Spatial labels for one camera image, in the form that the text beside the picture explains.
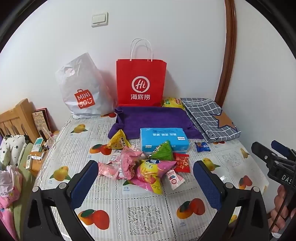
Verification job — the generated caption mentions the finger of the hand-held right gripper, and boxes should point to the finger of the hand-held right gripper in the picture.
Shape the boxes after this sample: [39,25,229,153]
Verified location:
[251,142,290,168]
[271,140,296,161]

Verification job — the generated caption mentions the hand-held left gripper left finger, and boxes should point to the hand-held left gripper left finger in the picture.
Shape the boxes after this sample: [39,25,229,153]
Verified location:
[23,160,100,241]

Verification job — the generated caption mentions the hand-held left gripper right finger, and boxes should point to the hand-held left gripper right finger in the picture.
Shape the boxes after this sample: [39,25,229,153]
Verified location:
[193,160,270,241]

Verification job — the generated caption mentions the light pink snack packet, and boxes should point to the light pink snack packet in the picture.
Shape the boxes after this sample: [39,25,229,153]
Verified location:
[98,161,121,179]

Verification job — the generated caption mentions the pink stick sachet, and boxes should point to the pink stick sachet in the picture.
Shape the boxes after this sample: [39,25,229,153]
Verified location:
[165,169,186,190]

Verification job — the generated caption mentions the red snack packet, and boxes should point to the red snack packet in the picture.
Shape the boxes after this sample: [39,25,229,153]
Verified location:
[173,152,190,173]

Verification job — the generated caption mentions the small white pink packet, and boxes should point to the small white pink packet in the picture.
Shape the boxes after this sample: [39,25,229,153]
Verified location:
[114,166,126,181]
[108,150,123,164]

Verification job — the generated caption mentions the blue snack packet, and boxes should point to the blue snack packet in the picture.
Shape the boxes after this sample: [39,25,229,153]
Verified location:
[195,141,211,153]

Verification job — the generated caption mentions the dusty pink snack packet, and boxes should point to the dusty pink snack packet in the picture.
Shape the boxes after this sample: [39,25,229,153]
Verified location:
[120,146,144,180]

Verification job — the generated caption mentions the green snack packet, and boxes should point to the green snack packet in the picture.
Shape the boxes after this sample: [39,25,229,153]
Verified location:
[151,140,174,161]

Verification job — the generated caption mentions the yellow snack packet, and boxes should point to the yellow snack packet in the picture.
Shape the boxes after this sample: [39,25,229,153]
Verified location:
[106,129,132,150]

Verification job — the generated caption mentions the pink and yellow snack bag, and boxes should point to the pink and yellow snack bag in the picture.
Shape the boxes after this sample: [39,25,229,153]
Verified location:
[134,159,177,194]

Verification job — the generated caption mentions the person's right hand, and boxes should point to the person's right hand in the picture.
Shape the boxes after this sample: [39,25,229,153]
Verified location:
[269,185,292,233]

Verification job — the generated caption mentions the wooden bedside table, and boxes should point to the wooden bedside table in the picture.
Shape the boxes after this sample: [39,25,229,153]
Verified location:
[29,131,60,177]

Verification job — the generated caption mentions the green blanket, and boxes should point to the green blanket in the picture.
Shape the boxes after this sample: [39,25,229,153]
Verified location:
[13,142,35,232]

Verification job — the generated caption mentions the white green tube box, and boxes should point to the white green tube box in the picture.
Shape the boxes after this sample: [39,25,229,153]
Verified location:
[32,137,44,153]

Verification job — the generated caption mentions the grey checked cloth with star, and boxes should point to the grey checked cloth with star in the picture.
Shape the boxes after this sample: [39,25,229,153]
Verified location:
[180,97,241,143]

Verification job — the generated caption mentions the blue tissue pack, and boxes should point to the blue tissue pack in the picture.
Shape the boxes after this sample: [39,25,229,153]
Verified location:
[140,127,190,153]

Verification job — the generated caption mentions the fruit-printed tablecloth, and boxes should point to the fruit-printed tablecloth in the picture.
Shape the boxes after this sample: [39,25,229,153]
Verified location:
[32,111,270,241]

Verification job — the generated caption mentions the patterned box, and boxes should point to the patterned box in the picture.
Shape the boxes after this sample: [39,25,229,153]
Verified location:
[32,108,52,138]

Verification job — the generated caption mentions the pink printed cloth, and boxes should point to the pink printed cloth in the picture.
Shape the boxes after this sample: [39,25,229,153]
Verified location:
[0,166,23,241]

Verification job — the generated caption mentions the white floral pillow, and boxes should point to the white floral pillow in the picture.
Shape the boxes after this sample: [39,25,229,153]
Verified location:
[0,134,29,167]

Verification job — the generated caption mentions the purple cloth tray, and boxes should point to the purple cloth tray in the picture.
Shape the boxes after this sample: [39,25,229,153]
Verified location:
[109,106,204,140]

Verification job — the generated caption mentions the yellow chips bag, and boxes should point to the yellow chips bag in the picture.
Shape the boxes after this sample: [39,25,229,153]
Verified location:
[161,97,185,110]

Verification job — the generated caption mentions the wooden headboard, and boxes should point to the wooden headboard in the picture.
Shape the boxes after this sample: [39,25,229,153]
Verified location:
[0,98,41,143]

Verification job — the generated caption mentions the white plastic bag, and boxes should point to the white plastic bag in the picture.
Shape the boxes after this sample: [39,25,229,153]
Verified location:
[55,52,118,119]

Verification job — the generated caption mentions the red paper bag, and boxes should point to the red paper bag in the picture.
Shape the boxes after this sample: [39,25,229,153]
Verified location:
[116,38,167,107]

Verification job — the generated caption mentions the black cable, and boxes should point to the black cable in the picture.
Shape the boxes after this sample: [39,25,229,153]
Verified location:
[269,184,292,241]

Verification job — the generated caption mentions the wooden door frame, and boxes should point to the wooden door frame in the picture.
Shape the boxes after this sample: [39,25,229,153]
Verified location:
[214,0,237,106]

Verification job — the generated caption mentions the white wall switch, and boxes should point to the white wall switch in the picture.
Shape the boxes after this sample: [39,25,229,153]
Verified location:
[91,13,109,28]

